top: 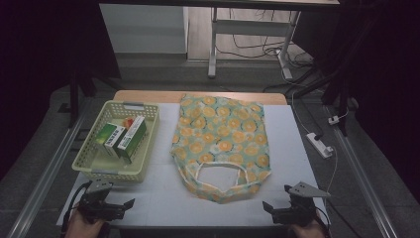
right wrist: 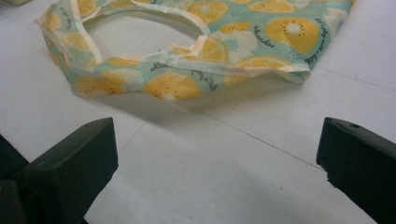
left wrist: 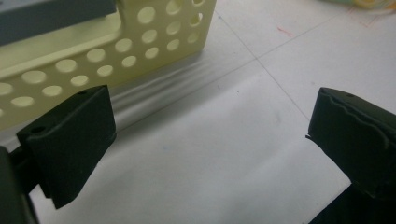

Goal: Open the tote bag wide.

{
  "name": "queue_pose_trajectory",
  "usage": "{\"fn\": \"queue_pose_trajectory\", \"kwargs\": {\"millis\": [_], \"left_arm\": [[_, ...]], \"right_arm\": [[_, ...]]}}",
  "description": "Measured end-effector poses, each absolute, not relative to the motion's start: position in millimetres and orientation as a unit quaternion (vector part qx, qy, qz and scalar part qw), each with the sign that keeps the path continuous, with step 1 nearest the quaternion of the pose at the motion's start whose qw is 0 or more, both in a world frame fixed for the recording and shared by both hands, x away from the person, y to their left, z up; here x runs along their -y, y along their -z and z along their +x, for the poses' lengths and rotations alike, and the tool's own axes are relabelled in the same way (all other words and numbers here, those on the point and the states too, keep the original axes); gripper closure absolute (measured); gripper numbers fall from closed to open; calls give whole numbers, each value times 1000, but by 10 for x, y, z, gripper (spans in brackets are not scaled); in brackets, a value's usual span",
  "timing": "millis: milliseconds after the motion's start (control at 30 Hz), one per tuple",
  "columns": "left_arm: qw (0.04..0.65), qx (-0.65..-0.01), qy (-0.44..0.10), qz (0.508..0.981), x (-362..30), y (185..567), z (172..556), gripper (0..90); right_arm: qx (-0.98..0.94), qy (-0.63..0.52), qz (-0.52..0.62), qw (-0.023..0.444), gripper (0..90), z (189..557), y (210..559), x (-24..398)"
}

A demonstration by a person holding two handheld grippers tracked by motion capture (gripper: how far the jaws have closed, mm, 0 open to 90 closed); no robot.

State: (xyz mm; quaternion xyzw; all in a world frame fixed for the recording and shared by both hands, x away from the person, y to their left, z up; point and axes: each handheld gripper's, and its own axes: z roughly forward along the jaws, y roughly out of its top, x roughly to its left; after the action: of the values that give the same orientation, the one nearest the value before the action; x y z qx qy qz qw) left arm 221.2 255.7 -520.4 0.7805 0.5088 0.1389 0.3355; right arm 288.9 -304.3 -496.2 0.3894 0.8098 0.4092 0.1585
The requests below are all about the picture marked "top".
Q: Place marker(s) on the small white adapter plug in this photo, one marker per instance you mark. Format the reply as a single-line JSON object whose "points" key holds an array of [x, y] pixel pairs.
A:
{"points": [[333, 120]]}

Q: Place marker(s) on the orange flower print bag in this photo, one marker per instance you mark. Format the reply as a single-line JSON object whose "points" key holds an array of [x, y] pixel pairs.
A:
{"points": [[221, 139]]}

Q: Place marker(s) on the long green white medicine box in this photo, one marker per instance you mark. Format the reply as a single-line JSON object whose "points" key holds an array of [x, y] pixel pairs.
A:
{"points": [[133, 139]]}

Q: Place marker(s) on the pale green plastic basket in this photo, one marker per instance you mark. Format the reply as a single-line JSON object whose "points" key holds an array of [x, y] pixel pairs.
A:
{"points": [[99, 165]]}

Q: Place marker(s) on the white table mat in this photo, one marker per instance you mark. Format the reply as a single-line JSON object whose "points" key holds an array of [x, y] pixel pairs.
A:
{"points": [[158, 205]]}

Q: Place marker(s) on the person's left hand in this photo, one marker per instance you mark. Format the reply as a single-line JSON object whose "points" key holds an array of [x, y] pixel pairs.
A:
{"points": [[82, 229]]}

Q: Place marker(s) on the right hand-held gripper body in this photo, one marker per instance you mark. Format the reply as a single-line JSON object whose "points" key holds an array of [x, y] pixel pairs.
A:
{"points": [[300, 211]]}

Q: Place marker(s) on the person's right hand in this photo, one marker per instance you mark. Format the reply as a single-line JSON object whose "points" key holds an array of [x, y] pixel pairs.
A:
{"points": [[307, 232]]}

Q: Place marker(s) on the grey metal floor rail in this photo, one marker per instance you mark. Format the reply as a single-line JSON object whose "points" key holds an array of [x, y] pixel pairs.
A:
{"points": [[366, 185], [46, 178]]}

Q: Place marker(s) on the dark curtain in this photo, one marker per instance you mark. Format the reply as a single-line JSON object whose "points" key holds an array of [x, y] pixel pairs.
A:
{"points": [[33, 49], [389, 66]]}

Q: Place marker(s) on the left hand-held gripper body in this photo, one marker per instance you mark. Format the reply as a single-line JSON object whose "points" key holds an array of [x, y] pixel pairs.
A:
{"points": [[95, 206]]}

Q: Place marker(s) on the small green white medicine box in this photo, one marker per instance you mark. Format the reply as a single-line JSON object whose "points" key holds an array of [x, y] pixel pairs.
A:
{"points": [[109, 137]]}

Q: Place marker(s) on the white power strip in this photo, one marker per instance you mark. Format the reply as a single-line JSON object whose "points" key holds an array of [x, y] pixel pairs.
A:
{"points": [[318, 145]]}

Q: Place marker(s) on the white cabinet panel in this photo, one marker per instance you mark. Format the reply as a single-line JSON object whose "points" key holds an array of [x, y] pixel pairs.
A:
{"points": [[142, 29]]}

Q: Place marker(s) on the black metal stand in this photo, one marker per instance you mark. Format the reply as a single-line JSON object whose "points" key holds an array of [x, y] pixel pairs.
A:
{"points": [[343, 99], [74, 99]]}

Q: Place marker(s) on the white frame desk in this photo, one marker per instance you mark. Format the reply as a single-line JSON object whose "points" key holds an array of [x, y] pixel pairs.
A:
{"points": [[251, 28]]}

